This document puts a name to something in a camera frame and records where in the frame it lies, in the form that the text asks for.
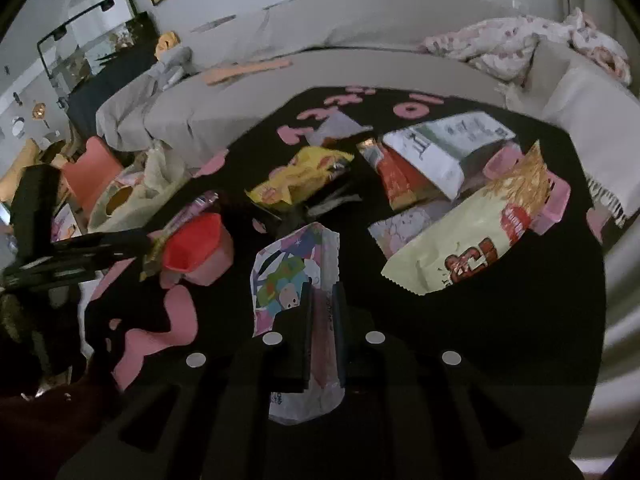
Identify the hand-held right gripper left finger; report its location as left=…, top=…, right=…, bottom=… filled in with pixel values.
left=55, top=282, right=316, bottom=480

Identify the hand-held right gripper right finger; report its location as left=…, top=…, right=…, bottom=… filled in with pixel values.
left=333, top=281, right=586, bottom=480

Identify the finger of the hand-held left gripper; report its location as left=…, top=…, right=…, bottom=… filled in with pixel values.
left=2, top=251, right=138, bottom=292
left=50, top=228, right=152, bottom=257

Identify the colourful cartoon print wrapper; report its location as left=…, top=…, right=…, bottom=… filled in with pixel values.
left=250, top=221, right=346, bottom=425

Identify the beige bag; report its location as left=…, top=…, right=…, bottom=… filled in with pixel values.
left=87, top=147, right=193, bottom=233

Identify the red orange snack packet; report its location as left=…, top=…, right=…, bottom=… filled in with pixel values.
left=356, top=137, right=446, bottom=211

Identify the pink printed box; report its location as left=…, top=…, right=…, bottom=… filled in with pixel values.
left=51, top=201, right=84, bottom=242

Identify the pink chair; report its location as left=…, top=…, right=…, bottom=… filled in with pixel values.
left=62, top=136, right=125, bottom=216

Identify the red and pink cup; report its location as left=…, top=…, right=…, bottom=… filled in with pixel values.
left=161, top=212, right=235, bottom=286

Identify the pink floral small packet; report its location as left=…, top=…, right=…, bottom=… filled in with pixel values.
left=368, top=205, right=446, bottom=261

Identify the dark crumpled wrapper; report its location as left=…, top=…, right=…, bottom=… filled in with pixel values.
left=272, top=186, right=363, bottom=233

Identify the black cabinet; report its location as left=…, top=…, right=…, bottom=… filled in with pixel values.
left=65, top=12, right=161, bottom=131

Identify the large cream snack bag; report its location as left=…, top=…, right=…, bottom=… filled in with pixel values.
left=381, top=140, right=551, bottom=296

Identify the yellow snack packet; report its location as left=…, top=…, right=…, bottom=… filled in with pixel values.
left=244, top=146, right=356, bottom=213

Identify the white snack bag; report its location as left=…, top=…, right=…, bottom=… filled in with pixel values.
left=382, top=111, right=516, bottom=202

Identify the grey plush toy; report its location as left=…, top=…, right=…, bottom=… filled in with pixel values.
left=150, top=46, right=195, bottom=88

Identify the silver crumpled wrapper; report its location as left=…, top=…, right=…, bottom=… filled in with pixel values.
left=304, top=110, right=373, bottom=148

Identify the yellow plush toy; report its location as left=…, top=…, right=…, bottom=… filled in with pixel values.
left=155, top=31, right=181, bottom=58

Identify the orange flat strip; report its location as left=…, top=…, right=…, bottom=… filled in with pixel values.
left=200, top=57, right=293, bottom=86

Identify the pink plastic container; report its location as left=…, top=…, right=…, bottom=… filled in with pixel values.
left=482, top=142, right=572, bottom=236

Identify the grey sofa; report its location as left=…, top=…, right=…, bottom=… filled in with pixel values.
left=95, top=0, right=640, bottom=461

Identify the pink floral blanket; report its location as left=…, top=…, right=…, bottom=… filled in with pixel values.
left=417, top=7, right=632, bottom=85

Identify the white fringed throw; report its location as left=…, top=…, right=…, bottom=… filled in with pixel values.
left=505, top=60, right=640, bottom=228

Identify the glass tank with black frame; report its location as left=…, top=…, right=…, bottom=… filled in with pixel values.
left=37, top=0, right=138, bottom=96

